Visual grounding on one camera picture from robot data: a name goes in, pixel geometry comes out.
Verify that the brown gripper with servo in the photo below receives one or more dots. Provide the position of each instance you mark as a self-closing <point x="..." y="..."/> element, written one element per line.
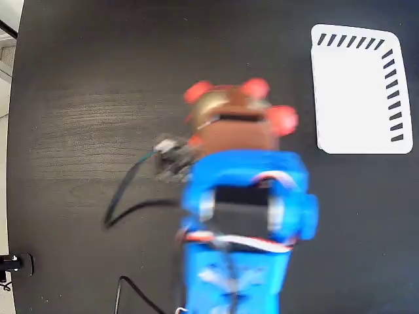
<point x="236" y="135"/>

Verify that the red turtle toy silver shell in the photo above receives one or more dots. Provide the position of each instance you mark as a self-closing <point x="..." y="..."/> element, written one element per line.
<point x="284" y="119"/>

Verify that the white tray with black stripes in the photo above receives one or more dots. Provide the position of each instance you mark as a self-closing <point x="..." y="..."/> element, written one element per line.
<point x="350" y="104"/>

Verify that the black metal bar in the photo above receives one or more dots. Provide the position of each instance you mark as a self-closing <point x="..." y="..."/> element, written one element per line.
<point x="8" y="28"/>

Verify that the black table clamp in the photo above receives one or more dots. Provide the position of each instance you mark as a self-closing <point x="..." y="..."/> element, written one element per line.
<point x="16" y="263"/>

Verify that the camera circuit board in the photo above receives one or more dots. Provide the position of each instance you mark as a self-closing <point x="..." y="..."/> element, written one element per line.
<point x="171" y="157"/>

